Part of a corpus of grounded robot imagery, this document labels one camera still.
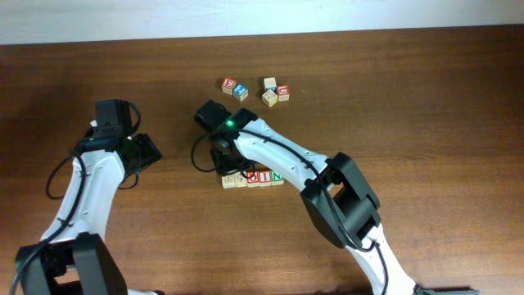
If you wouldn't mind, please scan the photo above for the cream block with red side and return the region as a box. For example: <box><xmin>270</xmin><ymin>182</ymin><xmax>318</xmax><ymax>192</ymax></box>
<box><xmin>221</xmin><ymin>175</ymin><xmax>236</xmax><ymax>188</ymax></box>

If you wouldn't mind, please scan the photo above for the cream block with blue side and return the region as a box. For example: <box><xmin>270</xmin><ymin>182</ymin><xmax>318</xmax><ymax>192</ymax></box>
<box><xmin>235</xmin><ymin>173</ymin><xmax>247</xmax><ymax>188</ymax></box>

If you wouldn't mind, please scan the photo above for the red letter O block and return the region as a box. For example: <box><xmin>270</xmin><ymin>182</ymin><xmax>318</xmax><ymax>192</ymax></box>
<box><xmin>246</xmin><ymin>171</ymin><xmax>260</xmax><ymax>188</ymax></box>

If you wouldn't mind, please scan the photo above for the red number 1 block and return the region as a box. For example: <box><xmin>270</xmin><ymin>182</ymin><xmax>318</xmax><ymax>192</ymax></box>
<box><xmin>258</xmin><ymin>170</ymin><xmax>272</xmax><ymax>187</ymax></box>

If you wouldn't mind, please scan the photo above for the green letter N block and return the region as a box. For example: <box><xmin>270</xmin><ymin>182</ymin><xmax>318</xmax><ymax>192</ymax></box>
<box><xmin>271</xmin><ymin>170</ymin><xmax>284</xmax><ymax>185</ymax></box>

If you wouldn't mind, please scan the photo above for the blue number 2 block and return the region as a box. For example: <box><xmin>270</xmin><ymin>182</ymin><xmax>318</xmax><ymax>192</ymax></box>
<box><xmin>233</xmin><ymin>84</ymin><xmax>249</xmax><ymax>102</ymax></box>

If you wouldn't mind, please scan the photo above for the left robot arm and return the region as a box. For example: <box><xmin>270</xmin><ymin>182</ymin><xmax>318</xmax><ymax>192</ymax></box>
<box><xmin>10</xmin><ymin>99</ymin><xmax>162</xmax><ymax>294</ymax></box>

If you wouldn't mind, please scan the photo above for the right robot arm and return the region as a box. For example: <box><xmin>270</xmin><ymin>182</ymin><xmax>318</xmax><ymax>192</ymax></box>
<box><xmin>194</xmin><ymin>100</ymin><xmax>421</xmax><ymax>294</ymax></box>

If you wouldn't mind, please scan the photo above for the cream picture block middle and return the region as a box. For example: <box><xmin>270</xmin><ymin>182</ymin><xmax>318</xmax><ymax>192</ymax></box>
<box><xmin>261</xmin><ymin>89</ymin><xmax>278</xmax><ymax>107</ymax></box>

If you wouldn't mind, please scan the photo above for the cream picture block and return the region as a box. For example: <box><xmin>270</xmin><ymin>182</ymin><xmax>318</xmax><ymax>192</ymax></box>
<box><xmin>263</xmin><ymin>77</ymin><xmax>277</xmax><ymax>92</ymax></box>
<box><xmin>261</xmin><ymin>89</ymin><xmax>278</xmax><ymax>107</ymax></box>

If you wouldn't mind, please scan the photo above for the red number 3 block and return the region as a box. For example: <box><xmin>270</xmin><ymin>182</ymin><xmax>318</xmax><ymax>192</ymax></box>
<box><xmin>221</xmin><ymin>78</ymin><xmax>237</xmax><ymax>95</ymax></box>

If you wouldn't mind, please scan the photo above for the cream picture block top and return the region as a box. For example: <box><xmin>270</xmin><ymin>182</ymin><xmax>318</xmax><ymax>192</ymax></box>
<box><xmin>263</xmin><ymin>77</ymin><xmax>277</xmax><ymax>92</ymax></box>

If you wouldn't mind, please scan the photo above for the red letter U block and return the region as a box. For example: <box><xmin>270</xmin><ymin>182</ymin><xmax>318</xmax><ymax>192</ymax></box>
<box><xmin>277</xmin><ymin>84</ymin><xmax>291</xmax><ymax>102</ymax></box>

